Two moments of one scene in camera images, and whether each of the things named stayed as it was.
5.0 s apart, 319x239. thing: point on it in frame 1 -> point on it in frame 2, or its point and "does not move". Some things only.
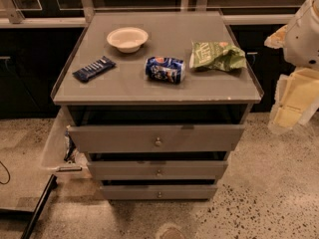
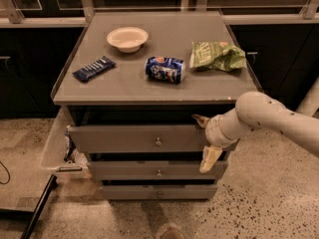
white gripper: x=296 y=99 -> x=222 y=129
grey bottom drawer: x=159 y=192 does not move
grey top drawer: x=156 y=138 does not move
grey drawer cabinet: x=157 y=102 does not move
